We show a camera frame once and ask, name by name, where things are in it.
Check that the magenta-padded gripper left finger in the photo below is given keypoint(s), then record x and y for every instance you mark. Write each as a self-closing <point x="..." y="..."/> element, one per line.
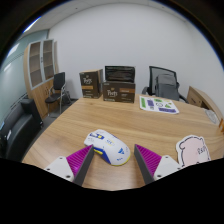
<point x="75" y="161"/>

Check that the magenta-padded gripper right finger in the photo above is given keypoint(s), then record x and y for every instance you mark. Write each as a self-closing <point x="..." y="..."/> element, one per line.
<point x="151" y="160"/>

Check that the white blue yellow computer mouse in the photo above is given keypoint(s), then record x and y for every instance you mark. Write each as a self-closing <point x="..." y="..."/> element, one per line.
<point x="110" y="148"/>

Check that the pink pig-shaped mouse pad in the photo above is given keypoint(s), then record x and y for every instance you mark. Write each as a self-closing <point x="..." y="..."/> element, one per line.
<point x="193" y="151"/>

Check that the white sheet with coloured stickers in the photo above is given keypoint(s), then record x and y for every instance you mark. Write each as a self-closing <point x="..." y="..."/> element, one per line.
<point x="158" y="105"/>

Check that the black leather sofa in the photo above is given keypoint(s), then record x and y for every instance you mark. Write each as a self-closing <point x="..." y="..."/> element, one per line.
<point x="16" y="130"/>

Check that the grey backpack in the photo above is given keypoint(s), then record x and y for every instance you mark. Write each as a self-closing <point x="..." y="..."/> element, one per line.
<point x="166" y="87"/>

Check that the wide brown cardboard box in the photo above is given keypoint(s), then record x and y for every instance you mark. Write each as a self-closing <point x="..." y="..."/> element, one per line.
<point x="119" y="92"/>

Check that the wooden glass-door shelf cabinet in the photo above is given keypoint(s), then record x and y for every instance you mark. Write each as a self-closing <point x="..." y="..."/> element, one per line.
<point x="38" y="95"/>

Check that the small orange box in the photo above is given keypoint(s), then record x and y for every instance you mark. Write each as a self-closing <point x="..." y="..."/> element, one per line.
<point x="221" y="125"/>

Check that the tall brown cardboard box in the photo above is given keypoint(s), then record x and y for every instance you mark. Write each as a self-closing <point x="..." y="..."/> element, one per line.
<point x="89" y="84"/>

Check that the wooden side desk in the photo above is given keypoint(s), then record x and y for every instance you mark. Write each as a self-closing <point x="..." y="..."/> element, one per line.
<point x="201" y="98"/>

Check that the black visitor chair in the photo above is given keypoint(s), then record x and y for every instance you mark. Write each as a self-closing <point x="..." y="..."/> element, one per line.
<point x="58" y="81"/>

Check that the black mesh office chair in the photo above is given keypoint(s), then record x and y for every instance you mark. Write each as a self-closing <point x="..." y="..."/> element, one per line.
<point x="156" y="70"/>

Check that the black box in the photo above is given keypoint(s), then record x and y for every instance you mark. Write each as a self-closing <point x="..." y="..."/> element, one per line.
<point x="120" y="74"/>

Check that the ceiling light panel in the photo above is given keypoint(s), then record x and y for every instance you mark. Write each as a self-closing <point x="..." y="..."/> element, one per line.
<point x="31" y="25"/>

